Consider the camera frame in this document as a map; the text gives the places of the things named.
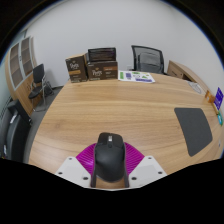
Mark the small green packet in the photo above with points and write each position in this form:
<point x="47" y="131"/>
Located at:
<point x="220" y="118"/>

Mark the wooden shelf unit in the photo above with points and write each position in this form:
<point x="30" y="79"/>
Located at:
<point x="18" y="85"/>

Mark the black visitor chair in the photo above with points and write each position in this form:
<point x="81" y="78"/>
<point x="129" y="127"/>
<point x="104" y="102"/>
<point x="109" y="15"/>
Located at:
<point x="38" y="73"/>

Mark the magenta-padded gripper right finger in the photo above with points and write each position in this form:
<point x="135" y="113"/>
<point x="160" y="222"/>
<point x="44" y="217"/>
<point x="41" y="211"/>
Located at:
<point x="145" y="170"/>

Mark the dark grey computer mouse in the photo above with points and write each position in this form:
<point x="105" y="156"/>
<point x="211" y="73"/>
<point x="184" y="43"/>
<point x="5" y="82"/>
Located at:
<point x="110" y="158"/>

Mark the small wooden card stand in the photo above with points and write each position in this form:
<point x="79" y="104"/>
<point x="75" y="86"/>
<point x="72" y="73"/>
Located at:
<point x="209" y="97"/>

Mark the black printed box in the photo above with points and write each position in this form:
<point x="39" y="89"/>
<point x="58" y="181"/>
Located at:
<point x="102" y="54"/>

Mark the dark grey mouse pad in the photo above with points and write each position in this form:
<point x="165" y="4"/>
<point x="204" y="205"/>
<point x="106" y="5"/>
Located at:
<point x="194" y="130"/>

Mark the wooden side desk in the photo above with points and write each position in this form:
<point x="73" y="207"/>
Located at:
<point x="181" y="71"/>

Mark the round white disc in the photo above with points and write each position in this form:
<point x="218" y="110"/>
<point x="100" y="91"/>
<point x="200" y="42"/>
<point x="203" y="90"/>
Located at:
<point x="195" y="87"/>

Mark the black mesh office chair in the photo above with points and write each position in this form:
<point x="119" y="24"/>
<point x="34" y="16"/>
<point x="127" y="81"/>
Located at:
<point x="148" y="60"/>

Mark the black leather office chair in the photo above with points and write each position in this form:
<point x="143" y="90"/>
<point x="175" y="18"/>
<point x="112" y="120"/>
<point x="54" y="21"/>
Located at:
<point x="15" y="131"/>

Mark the white printed paper sheet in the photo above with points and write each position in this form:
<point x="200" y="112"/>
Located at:
<point x="136" y="76"/>

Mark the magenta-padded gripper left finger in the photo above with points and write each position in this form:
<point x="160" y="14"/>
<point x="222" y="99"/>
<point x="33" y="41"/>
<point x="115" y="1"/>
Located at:
<point x="75" y="170"/>

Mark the wide brown cardboard box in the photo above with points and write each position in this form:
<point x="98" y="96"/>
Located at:
<point x="102" y="70"/>

